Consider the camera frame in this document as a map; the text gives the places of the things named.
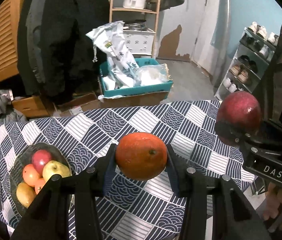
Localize yellow green mango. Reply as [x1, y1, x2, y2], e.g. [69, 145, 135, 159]
[42, 160, 71, 182]

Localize small tangerine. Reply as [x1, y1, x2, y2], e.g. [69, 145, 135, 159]
[115, 132, 168, 181]

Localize red apple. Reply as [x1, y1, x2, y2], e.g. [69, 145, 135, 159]
[32, 150, 52, 176]
[215, 91, 261, 146]

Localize large orange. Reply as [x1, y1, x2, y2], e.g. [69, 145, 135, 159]
[22, 164, 41, 187]

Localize person's right hand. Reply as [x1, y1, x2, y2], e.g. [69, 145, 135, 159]
[262, 182, 282, 231]

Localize blue white patterned tablecloth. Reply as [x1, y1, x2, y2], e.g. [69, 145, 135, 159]
[0, 100, 254, 239]

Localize green glass bowl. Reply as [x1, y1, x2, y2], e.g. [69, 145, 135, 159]
[10, 142, 72, 216]

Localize small labelled cardboard box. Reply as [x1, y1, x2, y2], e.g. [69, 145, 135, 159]
[56, 93, 99, 117]

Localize brown cardboard box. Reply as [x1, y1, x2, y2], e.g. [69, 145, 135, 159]
[98, 91, 169, 108]

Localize wooden drawer box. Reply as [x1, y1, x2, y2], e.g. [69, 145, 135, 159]
[12, 95, 55, 118]

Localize teal plastic crate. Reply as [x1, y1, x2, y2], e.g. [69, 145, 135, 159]
[100, 58, 174, 98]

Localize shoe rack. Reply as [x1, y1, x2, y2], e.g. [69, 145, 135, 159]
[215, 22, 279, 101]

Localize clear plastic bag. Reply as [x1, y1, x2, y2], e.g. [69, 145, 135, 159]
[134, 63, 171, 87]

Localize white door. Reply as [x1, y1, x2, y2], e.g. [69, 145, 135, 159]
[157, 0, 232, 81]

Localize white rice bag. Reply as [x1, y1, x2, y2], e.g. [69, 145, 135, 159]
[86, 21, 139, 88]

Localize white patterned storage box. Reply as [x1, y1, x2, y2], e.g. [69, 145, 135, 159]
[123, 29, 156, 56]

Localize steel steamer pot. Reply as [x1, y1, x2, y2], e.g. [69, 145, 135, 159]
[123, 20, 147, 31]

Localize black hanging coat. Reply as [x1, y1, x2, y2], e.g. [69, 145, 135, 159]
[17, 0, 109, 105]

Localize wooden ladder shelf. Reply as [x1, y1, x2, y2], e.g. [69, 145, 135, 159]
[109, 0, 161, 57]

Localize white cooking pot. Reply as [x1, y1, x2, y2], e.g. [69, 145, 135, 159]
[122, 0, 150, 9]

